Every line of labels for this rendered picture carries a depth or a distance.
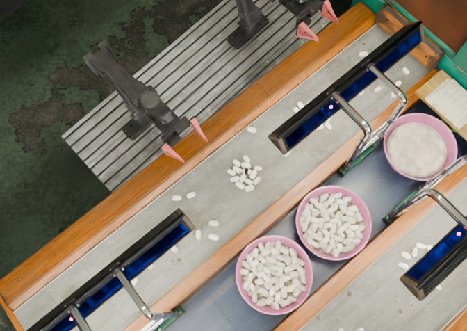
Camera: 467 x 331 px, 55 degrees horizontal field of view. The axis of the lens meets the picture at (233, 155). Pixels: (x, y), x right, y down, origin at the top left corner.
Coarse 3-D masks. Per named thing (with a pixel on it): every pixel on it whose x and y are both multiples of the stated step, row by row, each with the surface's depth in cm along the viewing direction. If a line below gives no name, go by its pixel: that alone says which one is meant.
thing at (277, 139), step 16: (400, 32) 146; (416, 32) 144; (384, 48) 142; (400, 48) 144; (384, 64) 143; (336, 80) 144; (352, 80) 139; (368, 80) 143; (320, 96) 140; (352, 96) 142; (304, 112) 137; (320, 112) 138; (336, 112) 142; (288, 128) 134; (304, 128) 137; (288, 144) 137
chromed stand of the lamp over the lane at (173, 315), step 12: (120, 276) 122; (132, 288) 121; (72, 300) 122; (144, 300) 121; (72, 312) 120; (144, 312) 119; (156, 312) 124; (168, 312) 139; (180, 312) 157; (84, 324) 119; (156, 324) 144; (168, 324) 156
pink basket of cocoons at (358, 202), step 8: (312, 192) 162; (320, 192) 165; (328, 192) 166; (336, 192) 165; (344, 192) 164; (352, 192) 162; (304, 200) 162; (352, 200) 164; (360, 200) 161; (360, 208) 163; (296, 216) 160; (368, 216) 159; (296, 224) 159; (368, 224) 159; (368, 232) 157; (304, 240) 160; (312, 248) 160; (360, 248) 155; (320, 256) 155; (328, 256) 158; (344, 256) 157; (352, 256) 155
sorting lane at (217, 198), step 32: (384, 32) 185; (352, 64) 181; (416, 64) 180; (288, 96) 178; (384, 96) 176; (256, 128) 175; (352, 128) 173; (224, 160) 171; (256, 160) 171; (288, 160) 170; (320, 160) 169; (224, 192) 167; (256, 192) 167; (128, 224) 165; (192, 224) 164; (224, 224) 163; (96, 256) 162; (192, 256) 160; (64, 288) 159; (160, 288) 157; (32, 320) 156; (96, 320) 155; (128, 320) 155
